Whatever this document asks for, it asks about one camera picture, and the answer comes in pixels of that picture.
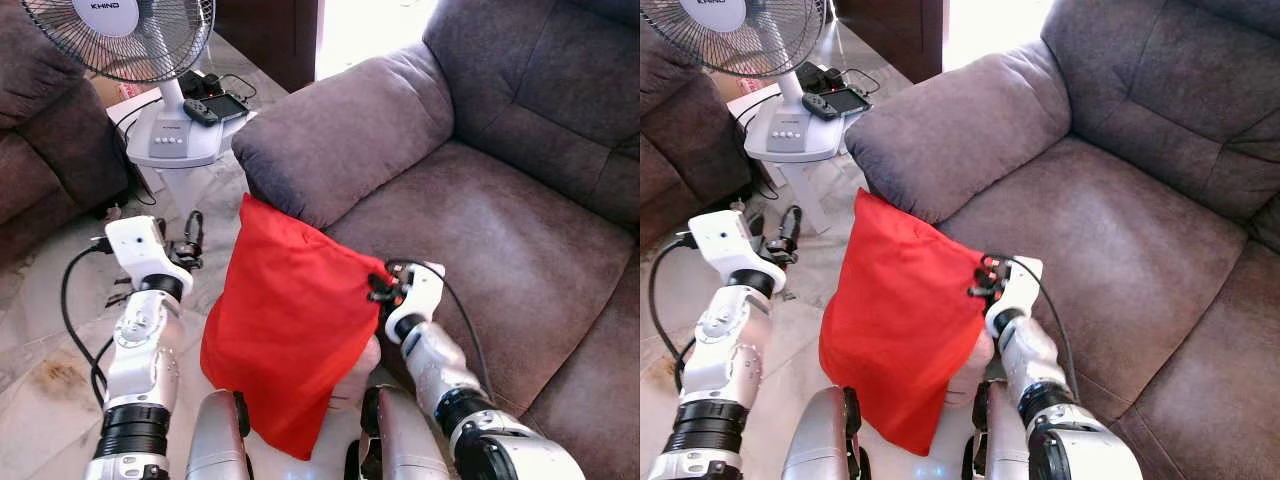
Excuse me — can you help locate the cardboard box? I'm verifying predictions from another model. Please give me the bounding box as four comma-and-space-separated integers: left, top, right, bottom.
710, 70, 767, 102
90, 75, 137, 109

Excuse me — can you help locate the dark brown sofa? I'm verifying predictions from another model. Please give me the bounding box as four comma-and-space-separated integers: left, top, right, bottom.
640, 25, 757, 251
0, 0, 137, 267

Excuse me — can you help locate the black handheld game console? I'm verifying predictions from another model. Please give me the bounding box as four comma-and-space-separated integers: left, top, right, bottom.
183, 92, 251, 128
803, 87, 873, 122

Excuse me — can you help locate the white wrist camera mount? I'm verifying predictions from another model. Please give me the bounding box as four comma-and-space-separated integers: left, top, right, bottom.
105, 215, 196, 301
688, 210, 789, 294
985, 255, 1045, 337
385, 261, 447, 346

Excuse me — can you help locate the red pillow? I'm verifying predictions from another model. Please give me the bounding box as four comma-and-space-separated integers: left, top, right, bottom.
818, 188, 992, 457
200, 193, 392, 461

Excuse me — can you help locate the white table fan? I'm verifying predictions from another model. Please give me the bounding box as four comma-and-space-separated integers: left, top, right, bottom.
20, 0, 251, 169
640, 0, 876, 165

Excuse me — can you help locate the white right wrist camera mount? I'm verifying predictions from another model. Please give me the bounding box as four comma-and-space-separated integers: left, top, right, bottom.
385, 261, 447, 346
985, 255, 1045, 337

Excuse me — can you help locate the grey brown fabric sofa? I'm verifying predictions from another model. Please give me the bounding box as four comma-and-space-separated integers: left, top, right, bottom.
845, 0, 1280, 480
232, 0, 641, 480

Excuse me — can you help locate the black charger block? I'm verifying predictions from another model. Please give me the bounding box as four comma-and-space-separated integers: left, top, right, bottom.
180, 70, 224, 99
797, 62, 847, 93

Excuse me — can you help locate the silver right robot leg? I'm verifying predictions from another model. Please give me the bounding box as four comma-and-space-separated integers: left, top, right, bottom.
960, 379, 1033, 480
344, 384, 453, 480

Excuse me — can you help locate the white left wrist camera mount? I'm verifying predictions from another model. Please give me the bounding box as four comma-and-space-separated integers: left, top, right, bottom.
688, 210, 789, 294
105, 215, 196, 301

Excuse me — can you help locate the silver robot leg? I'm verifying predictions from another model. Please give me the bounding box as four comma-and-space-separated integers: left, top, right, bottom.
184, 389, 253, 480
344, 384, 453, 480
780, 385, 867, 480
960, 379, 1033, 480

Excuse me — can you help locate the silver left robot leg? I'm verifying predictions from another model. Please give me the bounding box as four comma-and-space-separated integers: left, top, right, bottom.
780, 385, 867, 480
184, 389, 253, 480

